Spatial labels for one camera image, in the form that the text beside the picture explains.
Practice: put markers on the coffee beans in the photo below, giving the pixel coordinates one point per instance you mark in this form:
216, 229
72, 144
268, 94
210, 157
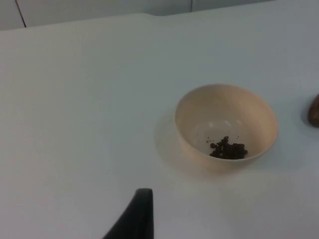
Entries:
229, 149

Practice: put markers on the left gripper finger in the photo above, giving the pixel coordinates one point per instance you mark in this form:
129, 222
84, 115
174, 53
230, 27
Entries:
135, 219

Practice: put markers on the dark wooden cup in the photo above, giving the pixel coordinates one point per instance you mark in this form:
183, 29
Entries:
314, 112

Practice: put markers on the pale wooden bowl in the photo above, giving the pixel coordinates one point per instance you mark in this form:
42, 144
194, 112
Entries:
219, 117

